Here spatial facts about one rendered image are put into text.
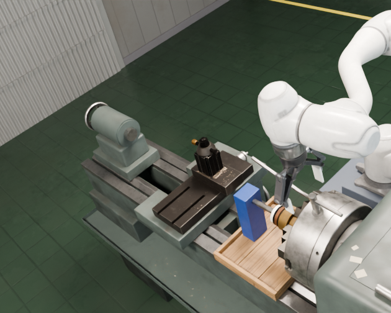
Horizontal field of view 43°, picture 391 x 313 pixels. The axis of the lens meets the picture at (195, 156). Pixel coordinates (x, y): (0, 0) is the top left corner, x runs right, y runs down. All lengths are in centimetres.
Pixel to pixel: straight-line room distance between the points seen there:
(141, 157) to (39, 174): 194
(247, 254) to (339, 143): 88
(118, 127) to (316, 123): 128
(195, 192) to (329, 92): 233
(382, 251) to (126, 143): 132
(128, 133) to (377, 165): 107
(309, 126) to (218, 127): 286
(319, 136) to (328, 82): 316
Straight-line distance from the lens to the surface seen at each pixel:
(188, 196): 205
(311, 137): 116
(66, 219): 370
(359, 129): 113
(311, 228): 152
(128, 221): 247
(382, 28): 161
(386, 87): 419
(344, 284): 135
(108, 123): 233
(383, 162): 206
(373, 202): 217
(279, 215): 171
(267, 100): 118
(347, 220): 153
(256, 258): 189
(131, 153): 236
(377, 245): 143
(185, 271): 236
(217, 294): 225
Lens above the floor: 237
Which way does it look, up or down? 39 degrees down
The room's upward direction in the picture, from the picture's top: 16 degrees counter-clockwise
